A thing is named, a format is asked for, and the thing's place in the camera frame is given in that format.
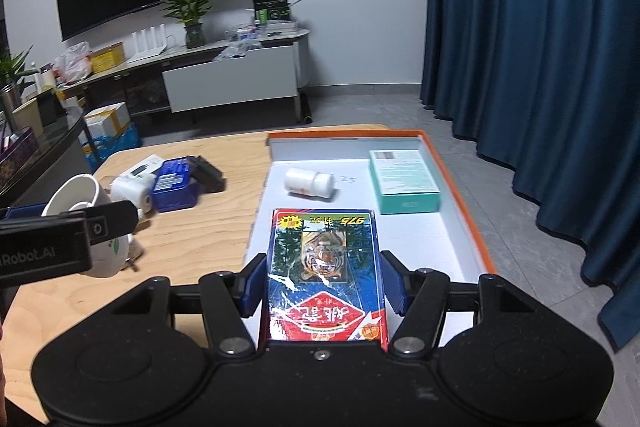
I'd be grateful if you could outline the teal cardboard box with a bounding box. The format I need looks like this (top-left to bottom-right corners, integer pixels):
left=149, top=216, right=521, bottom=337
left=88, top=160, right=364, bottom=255
left=368, top=149, right=442, bottom=215

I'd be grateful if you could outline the orange rimmed white tray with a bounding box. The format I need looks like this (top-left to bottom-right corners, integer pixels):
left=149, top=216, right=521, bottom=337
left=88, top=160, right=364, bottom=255
left=242, top=129, right=497, bottom=353

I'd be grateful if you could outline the stack of books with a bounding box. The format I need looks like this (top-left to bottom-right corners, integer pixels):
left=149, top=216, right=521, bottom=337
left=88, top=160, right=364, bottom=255
left=264, top=20, right=300, bottom=39

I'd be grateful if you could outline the white pill bottle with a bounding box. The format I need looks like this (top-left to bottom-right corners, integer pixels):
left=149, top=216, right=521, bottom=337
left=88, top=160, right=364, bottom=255
left=283, top=167, right=335, bottom=199

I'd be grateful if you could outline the small white cardboard box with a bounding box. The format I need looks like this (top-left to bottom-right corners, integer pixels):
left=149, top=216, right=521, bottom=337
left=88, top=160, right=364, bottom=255
left=121, top=154, right=164, bottom=181

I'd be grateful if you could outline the clear plastic bag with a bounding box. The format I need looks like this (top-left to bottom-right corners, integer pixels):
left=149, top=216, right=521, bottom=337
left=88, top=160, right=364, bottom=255
left=212, top=41, right=251, bottom=62

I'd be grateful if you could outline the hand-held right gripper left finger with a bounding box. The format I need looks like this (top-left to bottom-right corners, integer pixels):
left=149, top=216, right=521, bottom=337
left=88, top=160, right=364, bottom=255
left=111, top=252, right=269, bottom=356

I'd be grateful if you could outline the potted plant metal pot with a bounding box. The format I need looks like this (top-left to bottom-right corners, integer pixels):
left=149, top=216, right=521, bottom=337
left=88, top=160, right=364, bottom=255
left=0, top=48, right=40, bottom=128

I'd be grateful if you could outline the white red plastic bag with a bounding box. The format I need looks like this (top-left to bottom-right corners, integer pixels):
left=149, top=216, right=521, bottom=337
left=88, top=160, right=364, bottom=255
left=52, top=41, right=94, bottom=84

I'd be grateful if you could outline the tiger print playing card box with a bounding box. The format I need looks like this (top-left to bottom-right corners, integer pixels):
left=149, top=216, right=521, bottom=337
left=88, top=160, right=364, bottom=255
left=265, top=208, right=390, bottom=353

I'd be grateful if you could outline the white yellow cardboard box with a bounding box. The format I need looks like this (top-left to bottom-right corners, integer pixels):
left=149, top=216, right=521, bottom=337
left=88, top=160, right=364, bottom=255
left=83, top=102, right=132, bottom=138

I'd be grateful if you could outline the potted green plant glass vase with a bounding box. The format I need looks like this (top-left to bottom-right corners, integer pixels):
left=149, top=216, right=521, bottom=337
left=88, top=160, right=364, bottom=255
left=158, top=0, right=222, bottom=50

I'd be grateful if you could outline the black green gift box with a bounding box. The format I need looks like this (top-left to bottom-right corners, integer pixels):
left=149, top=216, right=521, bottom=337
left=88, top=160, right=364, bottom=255
left=252, top=0, right=291, bottom=24

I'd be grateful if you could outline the blue wrapped bottle pack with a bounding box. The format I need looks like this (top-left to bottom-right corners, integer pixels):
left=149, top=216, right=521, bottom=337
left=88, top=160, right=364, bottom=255
left=82, top=124, right=144, bottom=171

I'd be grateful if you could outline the dark glass side table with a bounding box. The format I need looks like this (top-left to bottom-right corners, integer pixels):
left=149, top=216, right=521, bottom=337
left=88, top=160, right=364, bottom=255
left=0, top=106, right=97, bottom=208

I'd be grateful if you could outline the white router with antennas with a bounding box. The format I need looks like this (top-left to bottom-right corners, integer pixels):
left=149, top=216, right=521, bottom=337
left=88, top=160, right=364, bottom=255
left=130, top=23, right=169, bottom=60

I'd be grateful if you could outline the beige container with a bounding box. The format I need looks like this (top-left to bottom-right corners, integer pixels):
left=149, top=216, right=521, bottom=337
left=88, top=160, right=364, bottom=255
left=12, top=99, right=45, bottom=138

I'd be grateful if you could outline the dark blue curtain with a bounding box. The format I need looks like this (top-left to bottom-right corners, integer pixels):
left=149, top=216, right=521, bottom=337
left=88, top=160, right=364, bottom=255
left=419, top=0, right=640, bottom=354

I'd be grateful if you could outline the long television cabinet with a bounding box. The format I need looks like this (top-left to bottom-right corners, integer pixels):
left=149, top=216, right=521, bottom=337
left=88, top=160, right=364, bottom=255
left=54, top=29, right=312, bottom=126

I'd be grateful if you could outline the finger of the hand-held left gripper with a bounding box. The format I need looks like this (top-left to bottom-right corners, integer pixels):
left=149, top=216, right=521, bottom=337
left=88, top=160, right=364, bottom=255
left=0, top=204, right=49, bottom=221
left=59, top=200, right=140, bottom=244

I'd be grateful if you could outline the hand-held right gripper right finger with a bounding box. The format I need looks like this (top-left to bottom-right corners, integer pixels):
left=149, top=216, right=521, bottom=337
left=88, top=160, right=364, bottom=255
left=380, top=250, right=539, bottom=357

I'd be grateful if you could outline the black charger adapter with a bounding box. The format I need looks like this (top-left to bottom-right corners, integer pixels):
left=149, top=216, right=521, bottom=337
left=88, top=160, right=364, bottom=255
left=192, top=155, right=225, bottom=194

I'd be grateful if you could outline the purple patterned tray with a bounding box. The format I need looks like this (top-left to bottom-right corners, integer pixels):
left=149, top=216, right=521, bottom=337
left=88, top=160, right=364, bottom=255
left=0, top=126, right=39, bottom=194

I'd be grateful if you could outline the blue plastic case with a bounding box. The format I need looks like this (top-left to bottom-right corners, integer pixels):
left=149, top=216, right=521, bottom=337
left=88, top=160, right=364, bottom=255
left=149, top=155, right=202, bottom=213

